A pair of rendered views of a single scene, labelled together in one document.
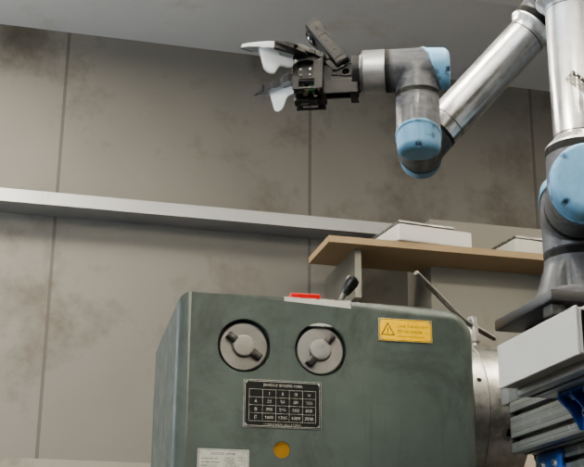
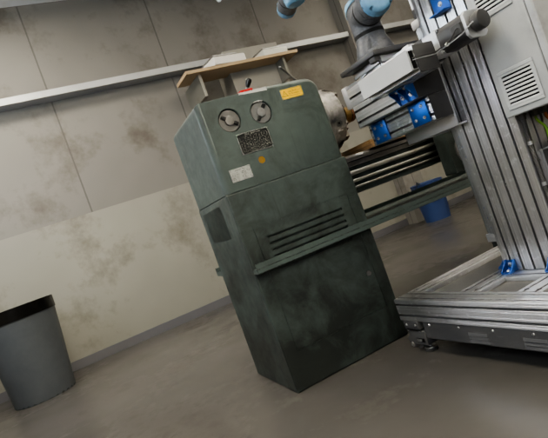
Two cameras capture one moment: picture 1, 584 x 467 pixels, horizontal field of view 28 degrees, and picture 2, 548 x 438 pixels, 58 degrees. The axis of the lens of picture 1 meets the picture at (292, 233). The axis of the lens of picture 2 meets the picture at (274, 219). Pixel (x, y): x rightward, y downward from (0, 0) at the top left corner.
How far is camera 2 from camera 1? 50 cm
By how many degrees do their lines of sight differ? 23
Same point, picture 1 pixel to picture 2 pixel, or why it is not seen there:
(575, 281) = (375, 44)
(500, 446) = (337, 129)
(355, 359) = (277, 111)
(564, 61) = not seen: outside the picture
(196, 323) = (206, 117)
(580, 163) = not seen: outside the picture
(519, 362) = (374, 84)
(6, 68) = not seen: outside the picture
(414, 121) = not seen: outside the picture
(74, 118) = (38, 49)
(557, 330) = (396, 63)
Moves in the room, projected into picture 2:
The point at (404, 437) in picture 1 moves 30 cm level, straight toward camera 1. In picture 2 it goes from (306, 137) to (320, 123)
